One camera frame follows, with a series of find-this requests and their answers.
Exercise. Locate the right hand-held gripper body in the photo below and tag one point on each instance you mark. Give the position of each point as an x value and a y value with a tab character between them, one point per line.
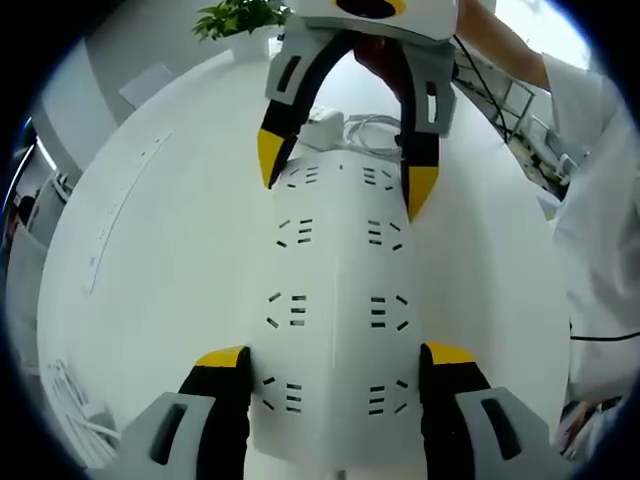
430	17

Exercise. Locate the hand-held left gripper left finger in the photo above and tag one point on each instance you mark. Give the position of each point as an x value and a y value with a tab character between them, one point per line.
160	430

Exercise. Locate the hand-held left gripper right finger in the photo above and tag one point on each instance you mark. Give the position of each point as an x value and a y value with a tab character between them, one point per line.
500	430

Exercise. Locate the white charger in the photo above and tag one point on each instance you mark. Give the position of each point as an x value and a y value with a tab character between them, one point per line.
325	131

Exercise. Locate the white power strip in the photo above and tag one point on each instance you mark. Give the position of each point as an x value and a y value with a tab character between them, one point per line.
340	280

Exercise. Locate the person's right hand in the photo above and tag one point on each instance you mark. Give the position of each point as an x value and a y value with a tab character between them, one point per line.
380	57

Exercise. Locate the green potted plant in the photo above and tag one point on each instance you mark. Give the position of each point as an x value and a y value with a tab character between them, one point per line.
240	15

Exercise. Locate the person's white coat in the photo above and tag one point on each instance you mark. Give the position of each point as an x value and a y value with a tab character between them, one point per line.
600	225

